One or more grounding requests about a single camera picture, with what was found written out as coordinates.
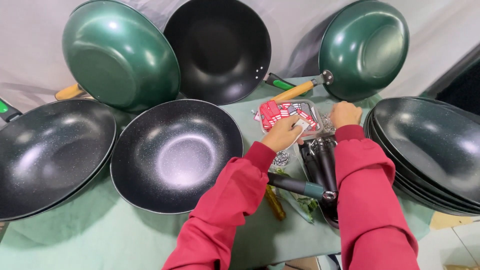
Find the brown cardboard piece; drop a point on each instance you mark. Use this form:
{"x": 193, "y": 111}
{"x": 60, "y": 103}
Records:
{"x": 300, "y": 264}
{"x": 450, "y": 221}

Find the white paper label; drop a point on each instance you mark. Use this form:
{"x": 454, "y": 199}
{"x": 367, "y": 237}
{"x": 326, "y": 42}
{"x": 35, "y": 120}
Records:
{"x": 302, "y": 124}

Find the black furniture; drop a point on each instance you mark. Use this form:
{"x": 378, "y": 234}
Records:
{"x": 463, "y": 88}

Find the pile of silver screws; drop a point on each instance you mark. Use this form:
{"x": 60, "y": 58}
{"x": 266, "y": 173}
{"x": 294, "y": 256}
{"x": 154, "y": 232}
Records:
{"x": 327, "y": 122}

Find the person's left hand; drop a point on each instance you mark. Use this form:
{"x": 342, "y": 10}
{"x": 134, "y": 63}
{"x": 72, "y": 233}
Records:
{"x": 281, "y": 135}

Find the clear plastic tray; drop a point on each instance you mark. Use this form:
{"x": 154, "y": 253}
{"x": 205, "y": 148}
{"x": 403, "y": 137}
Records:
{"x": 318, "y": 120}

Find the pile of red white labels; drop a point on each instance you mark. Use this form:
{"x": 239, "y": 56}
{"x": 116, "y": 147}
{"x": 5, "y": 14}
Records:
{"x": 277, "y": 111}

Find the dark speckled wok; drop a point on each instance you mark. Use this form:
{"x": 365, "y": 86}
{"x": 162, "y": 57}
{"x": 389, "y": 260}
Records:
{"x": 48, "y": 153}
{"x": 412, "y": 189}
{"x": 176, "y": 157}
{"x": 98, "y": 176}
{"x": 435, "y": 142}
{"x": 412, "y": 182}
{"x": 412, "y": 197}

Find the clear plastic bag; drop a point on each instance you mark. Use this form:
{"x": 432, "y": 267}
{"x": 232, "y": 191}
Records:
{"x": 300, "y": 204}

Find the person's right fingers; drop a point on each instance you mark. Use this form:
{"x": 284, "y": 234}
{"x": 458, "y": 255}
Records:
{"x": 345, "y": 105}

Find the green tablecloth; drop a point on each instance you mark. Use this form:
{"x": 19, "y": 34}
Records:
{"x": 93, "y": 240}

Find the white backdrop cloth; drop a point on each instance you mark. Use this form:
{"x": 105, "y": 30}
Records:
{"x": 33, "y": 41}

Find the person's left fingers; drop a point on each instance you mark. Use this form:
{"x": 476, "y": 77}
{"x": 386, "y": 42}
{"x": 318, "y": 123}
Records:
{"x": 296, "y": 132}

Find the person's right hand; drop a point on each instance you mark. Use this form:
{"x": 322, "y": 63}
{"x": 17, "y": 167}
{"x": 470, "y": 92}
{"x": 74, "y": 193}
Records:
{"x": 347, "y": 114}

